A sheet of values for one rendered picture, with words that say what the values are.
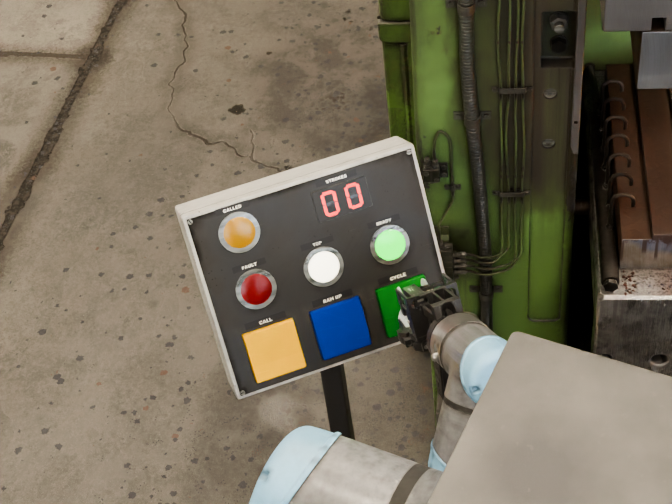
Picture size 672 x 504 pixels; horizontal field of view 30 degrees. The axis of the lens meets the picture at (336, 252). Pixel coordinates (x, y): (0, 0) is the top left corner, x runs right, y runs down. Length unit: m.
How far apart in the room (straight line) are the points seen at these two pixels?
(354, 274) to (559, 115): 0.42
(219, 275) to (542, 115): 0.56
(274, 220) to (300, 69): 2.16
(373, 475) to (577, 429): 0.70
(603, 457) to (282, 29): 3.66
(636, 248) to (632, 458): 1.54
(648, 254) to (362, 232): 0.46
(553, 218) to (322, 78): 1.82
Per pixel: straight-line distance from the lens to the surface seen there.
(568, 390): 0.43
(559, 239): 2.14
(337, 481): 1.11
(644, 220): 1.97
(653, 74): 1.73
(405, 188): 1.77
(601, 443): 0.42
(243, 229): 1.72
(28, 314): 3.34
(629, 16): 1.66
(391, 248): 1.78
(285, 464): 1.13
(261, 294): 1.75
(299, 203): 1.73
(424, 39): 1.85
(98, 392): 3.11
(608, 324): 1.99
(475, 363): 1.44
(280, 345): 1.77
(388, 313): 1.80
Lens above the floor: 2.37
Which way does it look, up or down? 46 degrees down
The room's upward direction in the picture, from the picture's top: 8 degrees counter-clockwise
